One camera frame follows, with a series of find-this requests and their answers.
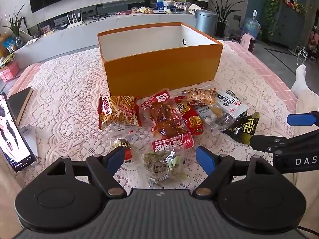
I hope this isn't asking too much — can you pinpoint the orange cardboard box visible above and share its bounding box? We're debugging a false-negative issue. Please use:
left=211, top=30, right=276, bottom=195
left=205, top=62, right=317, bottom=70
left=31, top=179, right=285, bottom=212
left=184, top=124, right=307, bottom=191
left=97, top=22, right=223, bottom=98

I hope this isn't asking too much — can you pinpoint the white gluten stick pack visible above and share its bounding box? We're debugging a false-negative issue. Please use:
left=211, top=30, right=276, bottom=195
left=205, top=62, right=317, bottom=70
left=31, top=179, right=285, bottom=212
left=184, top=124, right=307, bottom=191
left=216, top=91, right=249, bottom=119

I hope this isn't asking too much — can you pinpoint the clear quail egg pack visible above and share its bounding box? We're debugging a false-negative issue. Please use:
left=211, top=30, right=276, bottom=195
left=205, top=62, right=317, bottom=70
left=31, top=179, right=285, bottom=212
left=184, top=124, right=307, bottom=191
left=194, top=106, right=238, bottom=132

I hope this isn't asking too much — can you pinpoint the left potted plant vase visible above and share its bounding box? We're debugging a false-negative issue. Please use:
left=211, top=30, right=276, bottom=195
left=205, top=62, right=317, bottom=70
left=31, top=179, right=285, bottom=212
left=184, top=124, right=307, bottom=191
left=2, top=5, right=24, bottom=49

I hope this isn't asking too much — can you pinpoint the climbing green plant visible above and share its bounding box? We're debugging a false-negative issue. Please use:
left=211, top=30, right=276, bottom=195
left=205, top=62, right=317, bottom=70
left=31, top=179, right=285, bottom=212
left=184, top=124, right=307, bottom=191
left=262, top=0, right=283, bottom=39

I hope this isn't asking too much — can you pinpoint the blue water jug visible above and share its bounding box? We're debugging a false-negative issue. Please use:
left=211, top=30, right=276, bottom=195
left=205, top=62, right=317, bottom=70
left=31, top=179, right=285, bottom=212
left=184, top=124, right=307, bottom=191
left=243, top=10, right=261, bottom=39

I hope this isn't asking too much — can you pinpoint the person leg white sock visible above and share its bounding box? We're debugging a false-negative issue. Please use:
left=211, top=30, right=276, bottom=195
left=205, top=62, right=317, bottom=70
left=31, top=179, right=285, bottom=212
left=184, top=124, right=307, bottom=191
left=290, top=64, right=319, bottom=140

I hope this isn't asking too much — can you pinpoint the smartphone on stand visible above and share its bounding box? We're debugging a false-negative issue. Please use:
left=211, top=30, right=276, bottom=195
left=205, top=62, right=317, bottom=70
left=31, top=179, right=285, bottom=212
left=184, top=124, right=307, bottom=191
left=1, top=92, right=36, bottom=173

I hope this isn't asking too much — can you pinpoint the pink storage box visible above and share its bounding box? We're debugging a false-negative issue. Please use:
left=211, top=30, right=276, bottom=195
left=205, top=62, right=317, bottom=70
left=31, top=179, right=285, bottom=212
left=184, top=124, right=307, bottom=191
left=0, top=61, right=20, bottom=83

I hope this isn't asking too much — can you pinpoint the peanut brittle clear pack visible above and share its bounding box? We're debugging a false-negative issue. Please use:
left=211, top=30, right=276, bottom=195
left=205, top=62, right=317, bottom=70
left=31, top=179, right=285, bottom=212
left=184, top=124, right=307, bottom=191
left=181, top=88, right=217, bottom=106

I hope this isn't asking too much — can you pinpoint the pink lace tablecloth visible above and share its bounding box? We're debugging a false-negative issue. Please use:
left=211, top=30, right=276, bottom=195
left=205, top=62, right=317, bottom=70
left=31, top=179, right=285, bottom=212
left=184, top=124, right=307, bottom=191
left=10, top=42, right=297, bottom=192

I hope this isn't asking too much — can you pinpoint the black notebook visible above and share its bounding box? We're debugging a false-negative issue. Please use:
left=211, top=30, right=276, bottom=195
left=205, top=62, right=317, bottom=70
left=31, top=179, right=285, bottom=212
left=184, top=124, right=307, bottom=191
left=8, top=87, right=33, bottom=125

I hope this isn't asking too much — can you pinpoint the pink small heater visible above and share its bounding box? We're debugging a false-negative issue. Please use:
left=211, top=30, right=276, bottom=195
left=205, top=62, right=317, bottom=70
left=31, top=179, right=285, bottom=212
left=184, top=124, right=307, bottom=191
left=240, top=32, right=255, bottom=52

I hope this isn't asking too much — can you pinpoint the green bean snack pack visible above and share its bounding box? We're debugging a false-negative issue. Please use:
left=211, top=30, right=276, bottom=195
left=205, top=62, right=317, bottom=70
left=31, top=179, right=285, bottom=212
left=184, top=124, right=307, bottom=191
left=142, top=148, right=184, bottom=186

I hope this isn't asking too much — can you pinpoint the small clear candy pack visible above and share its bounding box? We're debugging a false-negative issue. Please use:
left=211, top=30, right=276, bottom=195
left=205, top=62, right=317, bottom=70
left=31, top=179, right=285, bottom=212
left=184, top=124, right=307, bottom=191
left=108, top=129, right=137, bottom=162

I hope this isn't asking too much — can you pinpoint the black yellow snack bag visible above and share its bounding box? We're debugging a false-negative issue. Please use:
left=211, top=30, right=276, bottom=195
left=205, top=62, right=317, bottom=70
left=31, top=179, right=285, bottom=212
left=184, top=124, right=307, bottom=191
left=223, top=112, right=260, bottom=145

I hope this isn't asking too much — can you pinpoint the red noodle snack bag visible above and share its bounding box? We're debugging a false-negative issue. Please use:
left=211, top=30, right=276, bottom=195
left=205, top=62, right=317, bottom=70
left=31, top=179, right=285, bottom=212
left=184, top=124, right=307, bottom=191
left=174, top=96, right=204, bottom=136

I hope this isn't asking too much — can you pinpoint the white wifi router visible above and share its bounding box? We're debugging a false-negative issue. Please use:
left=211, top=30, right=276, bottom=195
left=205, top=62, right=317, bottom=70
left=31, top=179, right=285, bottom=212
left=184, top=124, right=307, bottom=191
left=67, top=10, right=83, bottom=29

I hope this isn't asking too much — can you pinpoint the grey cabinet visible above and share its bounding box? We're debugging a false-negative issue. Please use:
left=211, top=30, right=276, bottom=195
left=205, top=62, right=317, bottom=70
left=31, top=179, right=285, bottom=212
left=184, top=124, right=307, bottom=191
left=269, top=3, right=305, bottom=50

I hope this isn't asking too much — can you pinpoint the potted long-leaf plant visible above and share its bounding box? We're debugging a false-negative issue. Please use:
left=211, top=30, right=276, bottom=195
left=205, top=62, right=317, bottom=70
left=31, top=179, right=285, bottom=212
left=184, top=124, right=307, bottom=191
left=209, top=0, right=244, bottom=38

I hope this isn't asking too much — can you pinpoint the grey metal trash bin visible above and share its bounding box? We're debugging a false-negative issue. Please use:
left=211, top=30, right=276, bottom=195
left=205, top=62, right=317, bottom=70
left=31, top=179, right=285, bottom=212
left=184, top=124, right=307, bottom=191
left=195, top=10, right=217, bottom=37

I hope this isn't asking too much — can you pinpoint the Mimi shrimp stick bag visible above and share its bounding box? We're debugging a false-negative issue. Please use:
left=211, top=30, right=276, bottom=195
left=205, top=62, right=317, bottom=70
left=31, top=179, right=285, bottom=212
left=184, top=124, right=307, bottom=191
left=97, top=95, right=142, bottom=130

